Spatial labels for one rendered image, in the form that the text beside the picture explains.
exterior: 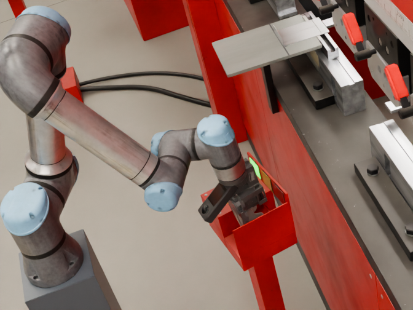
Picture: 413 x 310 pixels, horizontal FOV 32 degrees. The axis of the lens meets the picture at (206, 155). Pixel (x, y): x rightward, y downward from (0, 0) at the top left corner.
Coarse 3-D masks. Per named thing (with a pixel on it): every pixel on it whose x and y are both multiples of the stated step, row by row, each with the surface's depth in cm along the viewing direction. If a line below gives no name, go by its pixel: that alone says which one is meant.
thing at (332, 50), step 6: (312, 18) 203; (324, 36) 196; (324, 42) 193; (330, 42) 193; (324, 48) 192; (330, 48) 192; (336, 48) 190; (324, 54) 194; (330, 54) 191; (336, 54) 191
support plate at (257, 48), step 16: (256, 32) 204; (272, 32) 202; (224, 48) 201; (240, 48) 200; (256, 48) 198; (272, 48) 196; (288, 48) 195; (304, 48) 193; (224, 64) 196; (240, 64) 194; (256, 64) 192
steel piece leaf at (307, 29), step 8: (304, 24) 201; (312, 24) 200; (280, 32) 201; (288, 32) 200; (296, 32) 199; (304, 32) 198; (312, 32) 197; (320, 32) 197; (280, 40) 197; (288, 40) 197; (296, 40) 196
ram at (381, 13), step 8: (368, 0) 136; (392, 0) 124; (400, 0) 121; (408, 0) 117; (376, 8) 134; (400, 8) 122; (408, 8) 118; (384, 16) 131; (408, 16) 119; (392, 24) 128; (400, 32) 125; (400, 40) 127; (408, 40) 123; (408, 48) 124
